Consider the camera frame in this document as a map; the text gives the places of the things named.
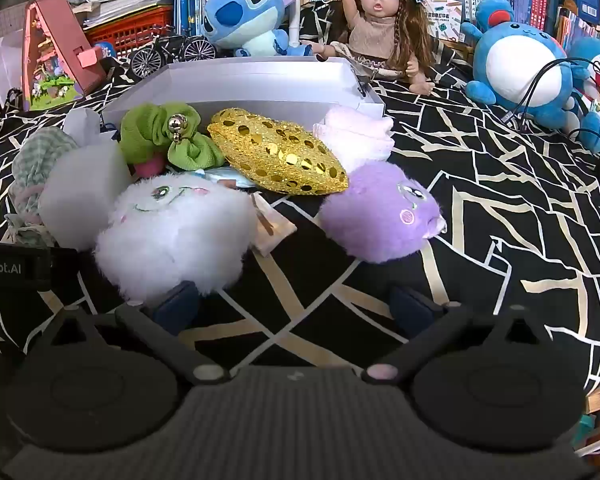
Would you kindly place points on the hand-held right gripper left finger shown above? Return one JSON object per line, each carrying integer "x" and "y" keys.
{"x": 180, "y": 307}

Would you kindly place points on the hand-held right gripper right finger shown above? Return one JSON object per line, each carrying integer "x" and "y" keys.
{"x": 410, "y": 310}

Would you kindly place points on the white fluffy plush toy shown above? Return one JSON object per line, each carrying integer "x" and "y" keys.
{"x": 175, "y": 240}

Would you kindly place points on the green checked cloth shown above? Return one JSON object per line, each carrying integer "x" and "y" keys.
{"x": 35, "y": 170}

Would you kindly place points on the white tissue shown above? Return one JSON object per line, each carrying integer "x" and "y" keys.
{"x": 80, "y": 195}

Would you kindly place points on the purple fluffy plush toy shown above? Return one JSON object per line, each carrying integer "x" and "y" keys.
{"x": 375, "y": 215}

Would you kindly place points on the pink checked packet with bow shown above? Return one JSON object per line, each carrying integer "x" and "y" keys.
{"x": 270, "y": 230}

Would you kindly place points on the light blue tissue packet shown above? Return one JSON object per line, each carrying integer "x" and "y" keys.
{"x": 225, "y": 178}

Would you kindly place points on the green scrunchie with bell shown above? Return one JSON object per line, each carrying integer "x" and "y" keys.
{"x": 145, "y": 130}

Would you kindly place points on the pale pink cloth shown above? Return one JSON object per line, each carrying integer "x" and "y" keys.
{"x": 355, "y": 135}

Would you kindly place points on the gold sequin pouch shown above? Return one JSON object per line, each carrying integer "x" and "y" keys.
{"x": 275, "y": 150}

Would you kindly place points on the white cardboard box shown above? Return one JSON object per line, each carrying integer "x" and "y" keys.
{"x": 260, "y": 85}

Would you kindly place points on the black patterned blanket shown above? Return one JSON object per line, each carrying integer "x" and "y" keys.
{"x": 480, "y": 260}

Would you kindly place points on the white board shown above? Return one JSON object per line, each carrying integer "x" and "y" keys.
{"x": 2, "y": 70}

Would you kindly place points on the pink triangular house model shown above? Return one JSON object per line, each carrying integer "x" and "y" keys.
{"x": 75, "y": 45}

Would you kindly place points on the small blue ball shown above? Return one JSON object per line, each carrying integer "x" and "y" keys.
{"x": 105, "y": 50}

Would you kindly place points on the grey grid board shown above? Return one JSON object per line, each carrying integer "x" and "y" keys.
{"x": 10, "y": 20}

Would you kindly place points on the black model bicycle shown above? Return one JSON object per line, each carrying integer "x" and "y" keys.
{"x": 170, "y": 50}

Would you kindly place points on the red basket under book stack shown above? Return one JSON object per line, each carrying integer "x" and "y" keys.
{"x": 130, "y": 35}

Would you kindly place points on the round blue white plush toy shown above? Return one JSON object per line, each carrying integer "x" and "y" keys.
{"x": 515, "y": 70}

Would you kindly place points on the long-haired baby doll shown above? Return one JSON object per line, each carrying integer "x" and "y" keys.
{"x": 380, "y": 35}

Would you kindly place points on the white printed carton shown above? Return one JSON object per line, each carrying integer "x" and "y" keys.
{"x": 445, "y": 20}

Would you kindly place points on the blue alien plush toy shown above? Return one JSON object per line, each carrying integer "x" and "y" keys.
{"x": 240, "y": 10}

